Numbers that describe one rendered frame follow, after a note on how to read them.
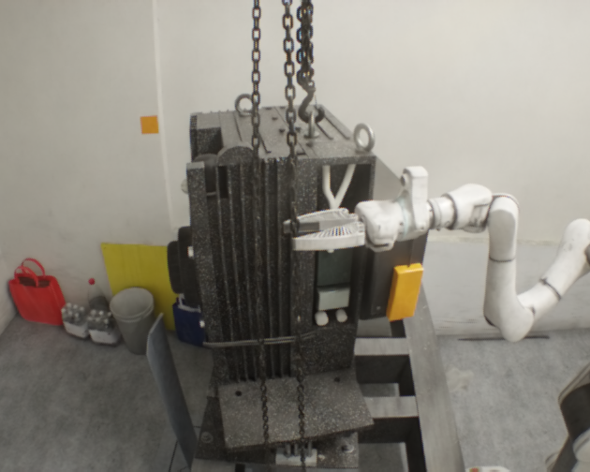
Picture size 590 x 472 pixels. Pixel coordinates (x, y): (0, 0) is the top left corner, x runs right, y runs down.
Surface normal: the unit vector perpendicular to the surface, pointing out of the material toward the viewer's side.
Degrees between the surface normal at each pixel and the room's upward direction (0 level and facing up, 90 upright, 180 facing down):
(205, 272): 90
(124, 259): 87
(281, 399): 0
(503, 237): 99
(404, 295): 90
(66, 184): 90
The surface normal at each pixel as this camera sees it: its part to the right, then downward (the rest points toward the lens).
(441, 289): -0.05, 0.52
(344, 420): 0.01, -0.85
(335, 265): 0.20, 0.51
